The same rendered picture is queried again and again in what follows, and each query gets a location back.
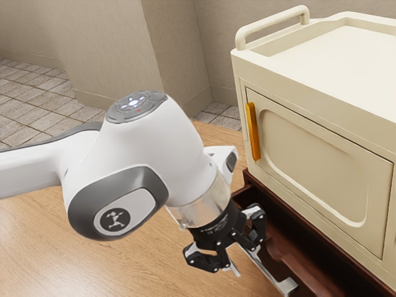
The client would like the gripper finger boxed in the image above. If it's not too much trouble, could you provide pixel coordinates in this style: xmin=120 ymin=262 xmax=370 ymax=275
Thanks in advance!
xmin=229 ymin=202 xmax=268 ymax=252
xmin=181 ymin=239 xmax=232 ymax=273

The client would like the cream box with lid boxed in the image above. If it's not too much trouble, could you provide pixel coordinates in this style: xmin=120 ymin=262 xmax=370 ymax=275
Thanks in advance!
xmin=230 ymin=4 xmax=396 ymax=285

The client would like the dark brown wooden cabinet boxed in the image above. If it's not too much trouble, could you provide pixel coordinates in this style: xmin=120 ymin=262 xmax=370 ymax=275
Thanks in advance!
xmin=241 ymin=168 xmax=396 ymax=297

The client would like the brown drawer with silver handle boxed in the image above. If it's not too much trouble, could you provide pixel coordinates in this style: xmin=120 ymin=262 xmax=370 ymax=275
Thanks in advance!
xmin=231 ymin=184 xmax=335 ymax=297

